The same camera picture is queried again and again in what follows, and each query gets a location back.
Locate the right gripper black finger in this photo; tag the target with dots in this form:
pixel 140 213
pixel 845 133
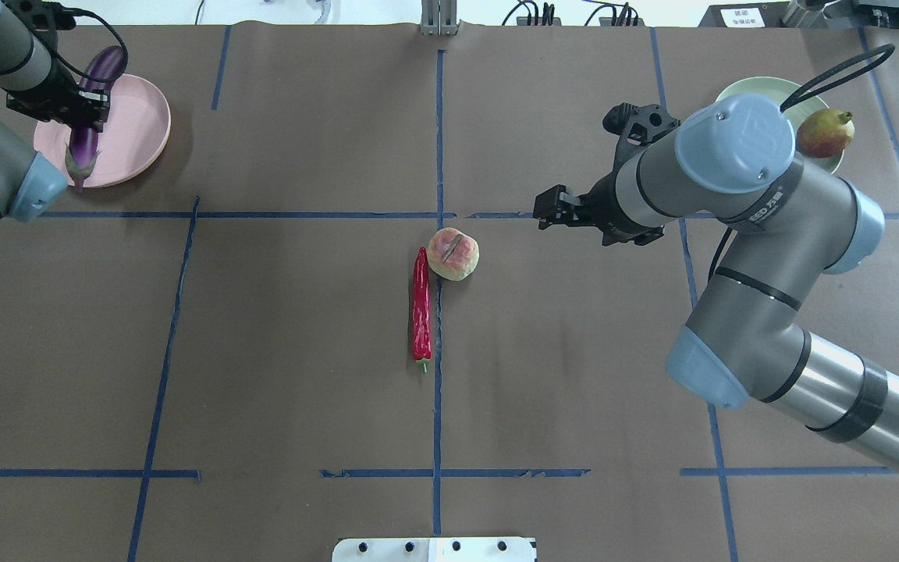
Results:
pixel 556 206

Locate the pale pink peach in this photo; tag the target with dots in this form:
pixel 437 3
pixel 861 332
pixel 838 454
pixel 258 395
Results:
pixel 451 254

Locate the red chili pepper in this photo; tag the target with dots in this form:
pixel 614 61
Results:
pixel 421 334

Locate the purple eggplant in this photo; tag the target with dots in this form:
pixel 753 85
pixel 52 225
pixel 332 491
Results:
pixel 82 148

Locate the green plate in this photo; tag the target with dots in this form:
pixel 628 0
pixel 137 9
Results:
pixel 778 90

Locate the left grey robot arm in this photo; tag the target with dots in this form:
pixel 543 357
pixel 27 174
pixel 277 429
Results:
pixel 38 82

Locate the black power plugs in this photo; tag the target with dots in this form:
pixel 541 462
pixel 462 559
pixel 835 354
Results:
pixel 573 14

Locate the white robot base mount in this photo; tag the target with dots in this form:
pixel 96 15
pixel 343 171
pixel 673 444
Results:
pixel 467 548

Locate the red green pomegranate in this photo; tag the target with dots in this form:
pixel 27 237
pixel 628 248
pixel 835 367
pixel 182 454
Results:
pixel 826 133

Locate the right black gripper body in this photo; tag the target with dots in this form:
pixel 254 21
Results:
pixel 604 207

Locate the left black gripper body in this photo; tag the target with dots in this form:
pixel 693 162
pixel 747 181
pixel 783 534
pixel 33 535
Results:
pixel 45 101

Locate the grey metal bracket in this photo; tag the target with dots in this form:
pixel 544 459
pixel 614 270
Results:
pixel 439 18

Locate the grey labelled box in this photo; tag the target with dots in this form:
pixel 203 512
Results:
pixel 749 15

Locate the pink plate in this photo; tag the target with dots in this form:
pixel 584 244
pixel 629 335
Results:
pixel 135 135

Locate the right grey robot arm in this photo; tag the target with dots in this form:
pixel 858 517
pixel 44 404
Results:
pixel 794 222

